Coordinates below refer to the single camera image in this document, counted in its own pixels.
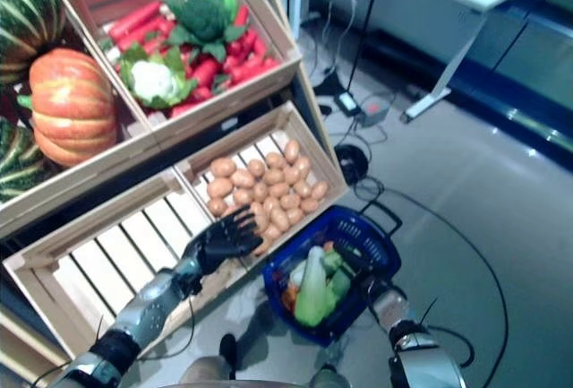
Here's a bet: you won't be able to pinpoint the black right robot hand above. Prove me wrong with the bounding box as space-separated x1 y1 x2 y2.
333 244 384 293

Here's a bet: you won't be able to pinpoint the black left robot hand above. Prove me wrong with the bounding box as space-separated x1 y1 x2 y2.
185 203 265 280

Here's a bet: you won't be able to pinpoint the blue plastic shopping basket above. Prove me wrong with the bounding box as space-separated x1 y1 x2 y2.
261 204 403 348

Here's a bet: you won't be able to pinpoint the green pepper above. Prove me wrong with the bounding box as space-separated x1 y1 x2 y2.
322 251 344 272

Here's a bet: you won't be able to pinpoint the silver right robot leg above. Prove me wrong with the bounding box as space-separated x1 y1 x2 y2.
308 360 346 388

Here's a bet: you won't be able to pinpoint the wooden potato crate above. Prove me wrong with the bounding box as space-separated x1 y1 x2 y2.
173 100 350 268

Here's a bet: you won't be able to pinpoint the wide slatted wooden crate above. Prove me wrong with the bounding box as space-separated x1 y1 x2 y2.
2 170 265 360

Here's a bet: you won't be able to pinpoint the wooden carrot crate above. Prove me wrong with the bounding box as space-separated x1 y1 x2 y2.
56 0 302 151

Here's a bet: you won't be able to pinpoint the wooden pumpkin crate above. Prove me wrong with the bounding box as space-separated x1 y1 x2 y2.
0 2 158 239

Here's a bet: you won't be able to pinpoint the grey box red button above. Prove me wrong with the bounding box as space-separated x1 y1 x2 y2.
357 99 390 127

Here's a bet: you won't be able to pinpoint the black power adapter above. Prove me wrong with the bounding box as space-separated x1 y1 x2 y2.
334 90 362 116

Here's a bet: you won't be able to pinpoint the red carrot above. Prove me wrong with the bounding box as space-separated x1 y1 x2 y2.
108 0 162 42
115 18 175 51
192 58 220 89

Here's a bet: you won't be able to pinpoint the white cauliflower green leaves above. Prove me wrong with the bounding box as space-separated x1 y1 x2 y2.
118 45 198 109

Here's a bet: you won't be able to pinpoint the small orange pumpkin green stem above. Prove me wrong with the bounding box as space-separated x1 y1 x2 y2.
17 47 118 168

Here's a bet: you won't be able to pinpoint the green striped pumpkin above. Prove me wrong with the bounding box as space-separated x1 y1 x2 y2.
0 0 67 84
0 116 53 203

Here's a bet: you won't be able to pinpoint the dark green broccoli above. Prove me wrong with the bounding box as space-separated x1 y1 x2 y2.
159 0 247 62

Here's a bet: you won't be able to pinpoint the black tripod stand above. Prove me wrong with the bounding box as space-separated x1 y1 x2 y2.
346 0 386 91

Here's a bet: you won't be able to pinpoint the white desk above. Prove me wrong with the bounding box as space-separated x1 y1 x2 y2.
308 0 534 125

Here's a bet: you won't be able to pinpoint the black cable coil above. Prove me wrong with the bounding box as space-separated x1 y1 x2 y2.
333 143 372 183

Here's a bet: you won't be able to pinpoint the long black floor cable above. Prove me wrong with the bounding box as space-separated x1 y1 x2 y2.
353 177 511 388

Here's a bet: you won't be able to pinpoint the wooden display shelf frame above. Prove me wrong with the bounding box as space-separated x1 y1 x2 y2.
0 0 355 388

